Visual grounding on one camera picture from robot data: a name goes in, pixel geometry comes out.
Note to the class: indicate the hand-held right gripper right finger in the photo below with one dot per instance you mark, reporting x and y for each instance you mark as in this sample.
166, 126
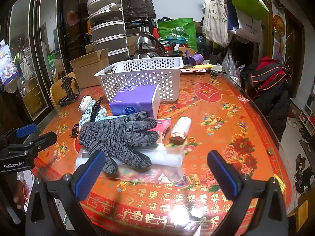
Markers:
222, 177

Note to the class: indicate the dark glass door cabinet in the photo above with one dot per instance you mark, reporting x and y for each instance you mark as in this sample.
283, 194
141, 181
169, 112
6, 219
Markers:
61, 17

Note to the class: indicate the white wrapped roll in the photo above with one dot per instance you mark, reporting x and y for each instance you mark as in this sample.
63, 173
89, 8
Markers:
181, 127

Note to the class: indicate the red black backpack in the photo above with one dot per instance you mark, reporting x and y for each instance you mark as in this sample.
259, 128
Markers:
270, 78

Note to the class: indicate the round red wall ornament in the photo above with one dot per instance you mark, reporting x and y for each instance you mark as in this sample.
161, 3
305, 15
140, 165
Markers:
279, 25

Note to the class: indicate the light blue wet wipes pack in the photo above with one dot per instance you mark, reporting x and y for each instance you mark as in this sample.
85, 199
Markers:
108, 118

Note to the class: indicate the black bag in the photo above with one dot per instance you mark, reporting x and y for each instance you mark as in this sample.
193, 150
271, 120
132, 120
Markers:
137, 5

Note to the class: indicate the stainless steel kettle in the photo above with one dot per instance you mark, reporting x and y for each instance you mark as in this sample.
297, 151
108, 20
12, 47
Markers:
145, 44

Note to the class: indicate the small cardboard box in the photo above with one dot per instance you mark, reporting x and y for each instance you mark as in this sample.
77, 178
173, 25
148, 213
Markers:
89, 48

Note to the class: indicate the black phone stand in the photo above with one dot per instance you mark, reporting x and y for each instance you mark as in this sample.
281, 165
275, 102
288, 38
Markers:
67, 86

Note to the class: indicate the purple tissue pack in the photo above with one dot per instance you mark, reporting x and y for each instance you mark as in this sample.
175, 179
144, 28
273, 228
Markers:
133, 100

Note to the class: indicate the plastic drawer tower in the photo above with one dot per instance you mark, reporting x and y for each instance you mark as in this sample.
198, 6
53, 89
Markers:
108, 29

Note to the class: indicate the coin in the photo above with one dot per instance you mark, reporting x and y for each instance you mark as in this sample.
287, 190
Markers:
270, 152

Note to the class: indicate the white paper bag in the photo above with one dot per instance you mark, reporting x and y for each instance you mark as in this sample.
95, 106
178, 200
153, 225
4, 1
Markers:
248, 27

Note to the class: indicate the grey knit glove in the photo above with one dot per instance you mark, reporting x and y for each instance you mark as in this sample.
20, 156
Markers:
115, 135

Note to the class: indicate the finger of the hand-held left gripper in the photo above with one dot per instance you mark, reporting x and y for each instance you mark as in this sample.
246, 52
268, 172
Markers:
44, 139
27, 129

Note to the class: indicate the person's left hand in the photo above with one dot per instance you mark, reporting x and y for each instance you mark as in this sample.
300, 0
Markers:
19, 199

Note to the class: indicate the beige canvas tote bag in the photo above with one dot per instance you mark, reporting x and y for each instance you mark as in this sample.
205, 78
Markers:
216, 22

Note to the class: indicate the black scissors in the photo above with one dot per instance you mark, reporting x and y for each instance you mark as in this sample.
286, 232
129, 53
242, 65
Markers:
217, 73

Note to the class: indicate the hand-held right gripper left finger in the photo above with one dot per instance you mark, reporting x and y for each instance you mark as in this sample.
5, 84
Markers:
89, 174

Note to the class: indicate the yellow wooden chair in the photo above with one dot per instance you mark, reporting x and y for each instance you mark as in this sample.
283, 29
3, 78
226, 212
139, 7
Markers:
55, 91

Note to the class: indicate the bright green hanging bag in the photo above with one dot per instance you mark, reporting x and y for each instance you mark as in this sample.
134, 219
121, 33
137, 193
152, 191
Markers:
246, 0

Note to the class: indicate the black hair clip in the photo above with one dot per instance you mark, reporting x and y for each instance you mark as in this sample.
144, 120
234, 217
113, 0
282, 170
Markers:
94, 110

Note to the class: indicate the green shopping bag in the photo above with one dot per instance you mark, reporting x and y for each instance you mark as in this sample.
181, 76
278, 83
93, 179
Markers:
177, 32

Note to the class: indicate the white perforated plastic basket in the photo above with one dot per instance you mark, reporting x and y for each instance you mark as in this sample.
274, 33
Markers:
137, 78

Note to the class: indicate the large cardboard box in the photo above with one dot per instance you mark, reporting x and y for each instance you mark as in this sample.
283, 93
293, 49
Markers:
88, 71

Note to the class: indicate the hanging clear plastic bag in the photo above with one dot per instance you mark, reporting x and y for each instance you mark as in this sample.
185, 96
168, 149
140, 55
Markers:
230, 64

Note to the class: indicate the blue and white scrunchie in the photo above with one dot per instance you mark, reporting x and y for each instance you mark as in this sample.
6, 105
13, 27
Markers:
86, 103

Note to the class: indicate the pink packet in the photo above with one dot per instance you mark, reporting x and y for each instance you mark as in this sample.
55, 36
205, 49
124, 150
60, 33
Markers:
163, 125

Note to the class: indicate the low shelf with boxes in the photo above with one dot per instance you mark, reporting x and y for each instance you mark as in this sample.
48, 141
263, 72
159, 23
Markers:
307, 116

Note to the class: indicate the yellow folded cloth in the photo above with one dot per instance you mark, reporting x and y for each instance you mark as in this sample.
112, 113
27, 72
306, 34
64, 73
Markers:
203, 66

